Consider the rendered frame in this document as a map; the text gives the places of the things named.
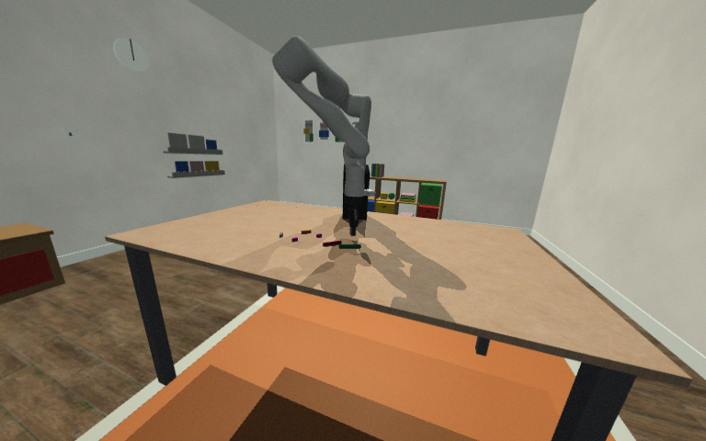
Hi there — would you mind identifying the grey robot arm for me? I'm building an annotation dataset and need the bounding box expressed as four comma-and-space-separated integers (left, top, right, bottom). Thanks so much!
272, 36, 375, 197

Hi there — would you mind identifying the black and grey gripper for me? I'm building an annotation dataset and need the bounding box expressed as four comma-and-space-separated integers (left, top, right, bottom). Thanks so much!
344, 196, 364, 236

